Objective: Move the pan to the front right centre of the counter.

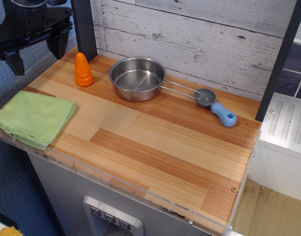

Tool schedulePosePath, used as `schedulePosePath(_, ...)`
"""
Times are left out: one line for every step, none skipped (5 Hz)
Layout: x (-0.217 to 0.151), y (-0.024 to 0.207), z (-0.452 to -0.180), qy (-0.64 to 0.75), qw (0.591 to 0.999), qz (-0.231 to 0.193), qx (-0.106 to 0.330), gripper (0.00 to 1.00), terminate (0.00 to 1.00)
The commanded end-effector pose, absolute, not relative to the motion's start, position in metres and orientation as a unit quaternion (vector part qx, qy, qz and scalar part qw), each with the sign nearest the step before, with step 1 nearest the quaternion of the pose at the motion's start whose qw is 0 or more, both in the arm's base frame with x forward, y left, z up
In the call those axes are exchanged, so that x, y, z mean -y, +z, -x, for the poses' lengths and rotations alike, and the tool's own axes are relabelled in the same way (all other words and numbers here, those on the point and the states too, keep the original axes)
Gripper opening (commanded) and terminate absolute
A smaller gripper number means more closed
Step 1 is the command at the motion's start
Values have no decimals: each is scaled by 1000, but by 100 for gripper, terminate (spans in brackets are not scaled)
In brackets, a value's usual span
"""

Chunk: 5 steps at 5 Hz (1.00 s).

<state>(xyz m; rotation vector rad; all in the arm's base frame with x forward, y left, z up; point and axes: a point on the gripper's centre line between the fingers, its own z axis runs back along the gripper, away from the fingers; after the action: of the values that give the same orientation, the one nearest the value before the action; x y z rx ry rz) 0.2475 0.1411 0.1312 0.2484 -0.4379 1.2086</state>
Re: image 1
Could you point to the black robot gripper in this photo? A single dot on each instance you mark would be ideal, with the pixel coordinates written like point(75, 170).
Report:
point(28, 22)

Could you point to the stainless steel pot with handle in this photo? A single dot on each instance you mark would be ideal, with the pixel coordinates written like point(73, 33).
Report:
point(140, 79)

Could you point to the orange plastic toy carrot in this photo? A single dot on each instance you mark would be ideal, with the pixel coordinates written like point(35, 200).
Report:
point(83, 73)

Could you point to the green folded cloth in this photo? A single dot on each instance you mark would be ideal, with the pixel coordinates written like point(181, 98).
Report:
point(35, 119)

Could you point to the clear acrylic edge guard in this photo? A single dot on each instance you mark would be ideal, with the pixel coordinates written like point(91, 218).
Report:
point(66, 181)

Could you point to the silver dispenser panel with buttons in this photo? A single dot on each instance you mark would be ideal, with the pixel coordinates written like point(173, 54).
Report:
point(106, 220)

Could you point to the yellow object at corner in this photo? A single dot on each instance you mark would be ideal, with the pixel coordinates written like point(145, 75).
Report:
point(10, 231)

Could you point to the grey blue toy scoop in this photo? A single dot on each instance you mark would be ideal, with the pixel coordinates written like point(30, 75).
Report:
point(205, 97)

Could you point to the white ribbed toy sink unit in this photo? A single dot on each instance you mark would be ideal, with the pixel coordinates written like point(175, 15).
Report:
point(276, 162)

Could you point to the dark grey left post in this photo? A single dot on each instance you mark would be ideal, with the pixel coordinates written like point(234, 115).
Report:
point(84, 28)

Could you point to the dark grey post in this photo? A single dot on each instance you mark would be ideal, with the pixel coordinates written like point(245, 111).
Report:
point(280, 61)
point(84, 28)

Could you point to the dark grey right post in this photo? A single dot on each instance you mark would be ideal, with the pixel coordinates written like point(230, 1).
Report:
point(280, 61)

